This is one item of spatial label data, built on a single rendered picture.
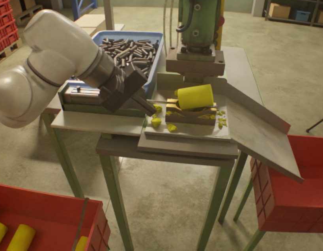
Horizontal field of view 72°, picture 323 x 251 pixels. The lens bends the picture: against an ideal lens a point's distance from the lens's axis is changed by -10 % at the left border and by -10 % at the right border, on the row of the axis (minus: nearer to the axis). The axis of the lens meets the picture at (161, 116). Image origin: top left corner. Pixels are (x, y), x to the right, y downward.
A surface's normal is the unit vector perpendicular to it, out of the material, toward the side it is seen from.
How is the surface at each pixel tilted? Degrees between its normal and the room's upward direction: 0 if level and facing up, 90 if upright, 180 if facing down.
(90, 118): 0
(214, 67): 90
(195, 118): 90
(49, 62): 84
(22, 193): 90
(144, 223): 0
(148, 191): 0
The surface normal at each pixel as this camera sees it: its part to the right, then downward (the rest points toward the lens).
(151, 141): 0.00, -0.77
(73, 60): 0.35, 0.63
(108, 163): -0.13, 0.63
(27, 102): 0.51, 0.35
